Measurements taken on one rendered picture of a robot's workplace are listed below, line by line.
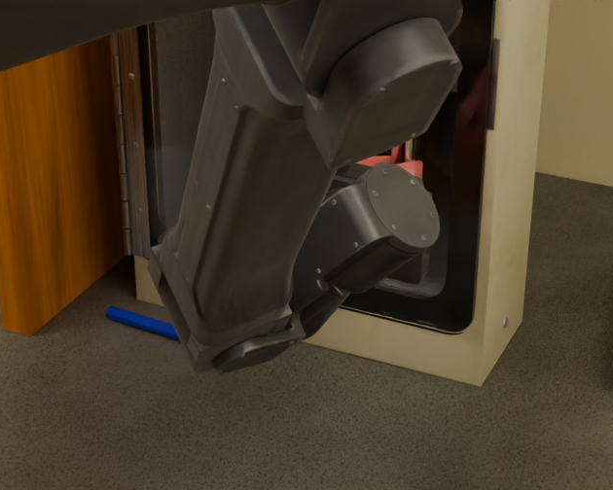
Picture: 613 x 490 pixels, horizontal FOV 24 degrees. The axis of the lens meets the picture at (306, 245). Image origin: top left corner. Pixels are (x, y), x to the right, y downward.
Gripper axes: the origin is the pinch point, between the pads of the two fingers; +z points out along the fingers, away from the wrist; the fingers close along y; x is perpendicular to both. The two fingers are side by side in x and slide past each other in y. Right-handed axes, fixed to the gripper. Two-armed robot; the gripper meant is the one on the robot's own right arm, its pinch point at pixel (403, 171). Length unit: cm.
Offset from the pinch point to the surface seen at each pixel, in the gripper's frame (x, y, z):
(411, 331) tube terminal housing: 16.7, 0.7, 5.1
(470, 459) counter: 20.3, -7.9, -4.0
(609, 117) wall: 15, -4, 48
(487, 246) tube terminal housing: 7.5, -5.1, 5.2
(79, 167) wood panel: 8.9, 31.6, 5.0
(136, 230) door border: 12.9, 25.3, 3.7
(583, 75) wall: 10.5, -0.6, 48.1
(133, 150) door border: 5.3, 25.2, 3.7
